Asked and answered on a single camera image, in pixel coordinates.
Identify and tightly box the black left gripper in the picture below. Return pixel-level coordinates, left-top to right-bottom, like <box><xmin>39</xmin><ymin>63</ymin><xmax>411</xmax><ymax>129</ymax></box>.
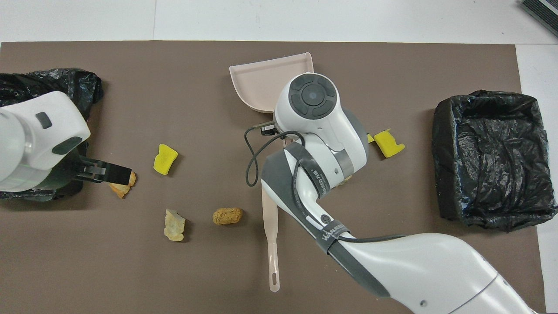
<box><xmin>44</xmin><ymin>148</ymin><xmax>133</xmax><ymax>191</ymax></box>

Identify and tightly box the orange striped croissant toy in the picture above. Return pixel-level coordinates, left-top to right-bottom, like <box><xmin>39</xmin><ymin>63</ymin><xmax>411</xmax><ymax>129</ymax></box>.
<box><xmin>109</xmin><ymin>171</ymin><xmax>136</xmax><ymax>199</ymax></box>

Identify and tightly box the beige plastic dustpan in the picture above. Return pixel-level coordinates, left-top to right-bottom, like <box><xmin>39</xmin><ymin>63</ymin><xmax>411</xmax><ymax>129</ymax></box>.
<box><xmin>229</xmin><ymin>52</ymin><xmax>314</xmax><ymax>147</ymax></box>

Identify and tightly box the rounded yellow sponge piece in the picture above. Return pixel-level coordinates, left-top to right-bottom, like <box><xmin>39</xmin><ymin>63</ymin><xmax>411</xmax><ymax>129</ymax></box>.
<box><xmin>153</xmin><ymin>143</ymin><xmax>179</xmax><ymax>176</ymax></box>

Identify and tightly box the brown bread roll toy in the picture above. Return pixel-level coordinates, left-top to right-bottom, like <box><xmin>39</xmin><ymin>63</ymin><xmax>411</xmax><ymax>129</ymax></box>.
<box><xmin>212</xmin><ymin>207</ymin><xmax>244</xmax><ymax>226</ymax></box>

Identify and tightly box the beige hand brush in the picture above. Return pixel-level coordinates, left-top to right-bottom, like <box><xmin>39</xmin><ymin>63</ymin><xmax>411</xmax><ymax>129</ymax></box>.
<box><xmin>261</xmin><ymin>185</ymin><xmax>281</xmax><ymax>293</ymax></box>

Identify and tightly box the notched yellow sponge piece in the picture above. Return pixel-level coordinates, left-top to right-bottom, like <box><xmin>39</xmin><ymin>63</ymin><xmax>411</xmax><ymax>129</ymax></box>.
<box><xmin>374</xmin><ymin>129</ymin><xmax>406</xmax><ymax>159</ymax></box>

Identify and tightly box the black bag lined bin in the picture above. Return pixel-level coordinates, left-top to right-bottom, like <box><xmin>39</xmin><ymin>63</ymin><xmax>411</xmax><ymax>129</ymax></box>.
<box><xmin>0</xmin><ymin>68</ymin><xmax>104</xmax><ymax>202</ymax></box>
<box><xmin>432</xmin><ymin>89</ymin><xmax>558</xmax><ymax>232</ymax></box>

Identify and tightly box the brown table mat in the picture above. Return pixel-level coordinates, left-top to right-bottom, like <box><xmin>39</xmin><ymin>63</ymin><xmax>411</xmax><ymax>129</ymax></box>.
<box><xmin>0</xmin><ymin>41</ymin><xmax>548</xmax><ymax>314</ymax></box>

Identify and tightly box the dark ribbed panel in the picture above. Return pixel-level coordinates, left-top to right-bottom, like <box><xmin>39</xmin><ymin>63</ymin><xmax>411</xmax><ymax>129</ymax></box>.
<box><xmin>519</xmin><ymin>0</ymin><xmax>558</xmax><ymax>38</ymax></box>

